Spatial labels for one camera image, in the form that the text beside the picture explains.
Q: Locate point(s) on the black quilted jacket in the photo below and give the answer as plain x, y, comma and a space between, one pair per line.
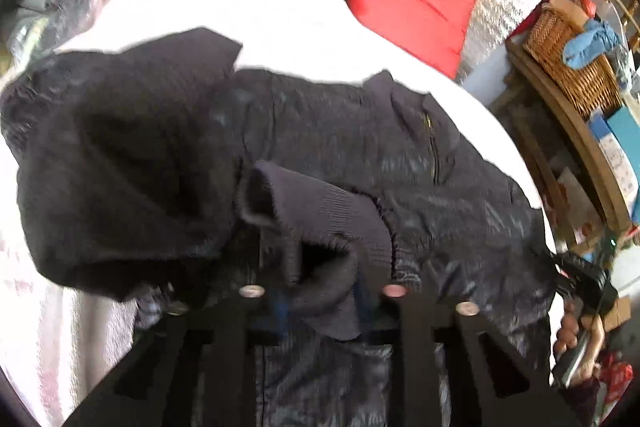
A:
166, 167

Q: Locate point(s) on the grey clothes pile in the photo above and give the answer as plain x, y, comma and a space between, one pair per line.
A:
35, 28

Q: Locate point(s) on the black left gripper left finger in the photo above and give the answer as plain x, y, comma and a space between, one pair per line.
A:
199, 364

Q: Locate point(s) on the white pink embossed blanket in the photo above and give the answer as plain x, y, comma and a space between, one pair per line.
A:
56, 343

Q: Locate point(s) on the red square cushion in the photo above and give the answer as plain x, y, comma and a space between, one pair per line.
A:
433, 31

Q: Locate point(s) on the light blue cloth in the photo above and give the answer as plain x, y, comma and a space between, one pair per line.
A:
596, 39

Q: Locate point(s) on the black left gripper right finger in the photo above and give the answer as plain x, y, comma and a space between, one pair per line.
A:
450, 365

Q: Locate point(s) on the wooden side shelf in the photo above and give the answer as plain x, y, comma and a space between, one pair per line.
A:
552, 137

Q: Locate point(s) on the right human hand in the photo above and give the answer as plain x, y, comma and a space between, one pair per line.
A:
577, 346

